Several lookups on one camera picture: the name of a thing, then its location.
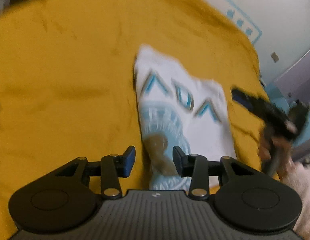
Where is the beige wall socket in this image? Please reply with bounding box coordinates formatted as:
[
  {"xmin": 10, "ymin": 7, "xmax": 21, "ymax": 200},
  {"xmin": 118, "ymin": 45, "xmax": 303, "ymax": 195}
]
[{"xmin": 271, "ymin": 52, "xmax": 279, "ymax": 63}]

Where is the mustard yellow quilt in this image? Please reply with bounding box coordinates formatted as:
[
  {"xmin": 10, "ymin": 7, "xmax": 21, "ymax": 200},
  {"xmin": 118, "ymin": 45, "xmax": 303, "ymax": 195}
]
[{"xmin": 0, "ymin": 0, "xmax": 266, "ymax": 239}]

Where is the white printed t-shirt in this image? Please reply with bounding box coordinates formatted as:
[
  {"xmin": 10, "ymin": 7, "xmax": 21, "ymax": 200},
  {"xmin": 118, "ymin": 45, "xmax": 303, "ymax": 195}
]
[{"xmin": 134, "ymin": 45, "xmax": 236, "ymax": 191}]

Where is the white blue-trimmed headboard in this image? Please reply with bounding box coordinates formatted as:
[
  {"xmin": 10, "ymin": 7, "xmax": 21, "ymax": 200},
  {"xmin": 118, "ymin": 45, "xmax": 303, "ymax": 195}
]
[{"xmin": 205, "ymin": 0, "xmax": 262, "ymax": 44}]

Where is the person's right hand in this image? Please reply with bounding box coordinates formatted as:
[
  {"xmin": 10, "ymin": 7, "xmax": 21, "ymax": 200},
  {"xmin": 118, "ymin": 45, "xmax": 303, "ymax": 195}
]
[{"xmin": 258, "ymin": 126, "xmax": 294, "ymax": 179}]

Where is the blue white wardrobe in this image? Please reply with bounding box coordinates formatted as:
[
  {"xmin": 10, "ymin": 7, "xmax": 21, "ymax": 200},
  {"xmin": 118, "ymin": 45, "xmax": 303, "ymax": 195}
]
[{"xmin": 264, "ymin": 49, "xmax": 310, "ymax": 165}]

